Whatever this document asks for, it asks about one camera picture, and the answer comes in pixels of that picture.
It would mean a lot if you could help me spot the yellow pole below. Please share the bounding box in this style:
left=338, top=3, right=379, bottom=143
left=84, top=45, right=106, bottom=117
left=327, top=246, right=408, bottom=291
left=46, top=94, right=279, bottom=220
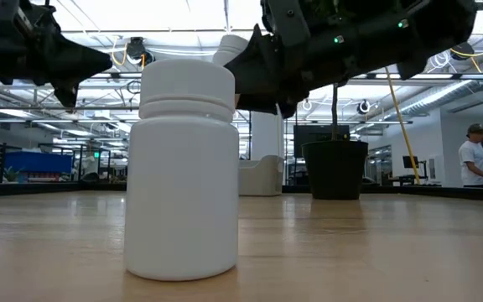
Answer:
left=384, top=66, right=422, bottom=186

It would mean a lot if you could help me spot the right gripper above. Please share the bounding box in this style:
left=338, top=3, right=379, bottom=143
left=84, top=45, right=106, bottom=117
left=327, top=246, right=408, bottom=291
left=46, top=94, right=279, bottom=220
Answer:
left=223, top=0, right=398, bottom=120

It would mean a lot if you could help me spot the white pill bottle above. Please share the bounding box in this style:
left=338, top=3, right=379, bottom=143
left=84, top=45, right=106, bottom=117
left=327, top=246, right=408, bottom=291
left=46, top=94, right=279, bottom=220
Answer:
left=123, top=58, right=240, bottom=282
left=212, top=34, right=250, bottom=67

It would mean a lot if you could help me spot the pale grey plastic basket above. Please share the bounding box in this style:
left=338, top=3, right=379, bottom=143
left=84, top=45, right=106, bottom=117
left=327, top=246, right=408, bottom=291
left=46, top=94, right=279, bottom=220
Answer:
left=238, top=154, right=286, bottom=197

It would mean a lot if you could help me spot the person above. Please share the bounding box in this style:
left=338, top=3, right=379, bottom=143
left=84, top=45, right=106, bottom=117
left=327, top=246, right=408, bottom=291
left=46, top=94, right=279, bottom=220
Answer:
left=458, top=122, right=483, bottom=189

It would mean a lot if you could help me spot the black monitor on stand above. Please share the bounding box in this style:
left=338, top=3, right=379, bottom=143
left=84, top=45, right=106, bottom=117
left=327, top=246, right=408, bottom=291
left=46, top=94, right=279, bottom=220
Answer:
left=397, top=154, right=429, bottom=186

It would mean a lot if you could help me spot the black display screen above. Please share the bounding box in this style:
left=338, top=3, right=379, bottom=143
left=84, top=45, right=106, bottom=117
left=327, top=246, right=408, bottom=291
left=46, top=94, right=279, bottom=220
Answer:
left=293, top=124, right=351, bottom=159

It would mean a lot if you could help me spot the black plant pot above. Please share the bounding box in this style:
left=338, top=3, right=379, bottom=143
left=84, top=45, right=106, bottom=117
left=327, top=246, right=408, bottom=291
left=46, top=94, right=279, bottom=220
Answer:
left=301, top=140, right=370, bottom=201

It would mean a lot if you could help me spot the black aluminium table frame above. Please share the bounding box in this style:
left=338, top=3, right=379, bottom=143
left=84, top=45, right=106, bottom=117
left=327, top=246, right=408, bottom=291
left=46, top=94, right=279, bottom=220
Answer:
left=0, top=180, right=483, bottom=204

